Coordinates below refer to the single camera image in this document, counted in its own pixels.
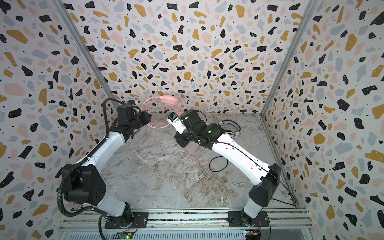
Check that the right corner aluminium post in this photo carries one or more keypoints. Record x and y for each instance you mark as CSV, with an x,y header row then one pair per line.
x,y
296,40

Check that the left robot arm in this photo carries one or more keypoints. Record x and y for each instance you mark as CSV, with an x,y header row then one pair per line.
x,y
82,187

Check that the pink headphones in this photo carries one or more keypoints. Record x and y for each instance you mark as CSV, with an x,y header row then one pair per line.
x,y
168,101

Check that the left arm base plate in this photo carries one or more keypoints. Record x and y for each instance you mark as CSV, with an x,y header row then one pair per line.
x,y
134,220

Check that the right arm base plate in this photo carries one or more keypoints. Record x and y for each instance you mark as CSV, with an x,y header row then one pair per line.
x,y
240,219

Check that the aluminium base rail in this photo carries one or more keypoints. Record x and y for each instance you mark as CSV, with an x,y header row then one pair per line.
x,y
281,223

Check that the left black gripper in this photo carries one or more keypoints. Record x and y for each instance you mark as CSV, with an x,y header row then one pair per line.
x,y
145,118

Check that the corner aluminium post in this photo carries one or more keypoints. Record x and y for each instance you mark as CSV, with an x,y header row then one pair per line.
x,y
82,45
296,40

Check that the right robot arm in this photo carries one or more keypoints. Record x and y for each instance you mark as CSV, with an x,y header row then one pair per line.
x,y
264,177

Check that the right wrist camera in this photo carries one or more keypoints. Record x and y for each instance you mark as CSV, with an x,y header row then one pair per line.
x,y
174,120

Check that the left corner aluminium post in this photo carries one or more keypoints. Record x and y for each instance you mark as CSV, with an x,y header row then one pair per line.
x,y
82,45

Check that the white black headphones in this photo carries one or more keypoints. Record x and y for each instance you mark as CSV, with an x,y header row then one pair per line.
x,y
231,128

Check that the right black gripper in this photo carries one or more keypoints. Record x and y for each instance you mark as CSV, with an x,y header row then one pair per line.
x,y
181,139

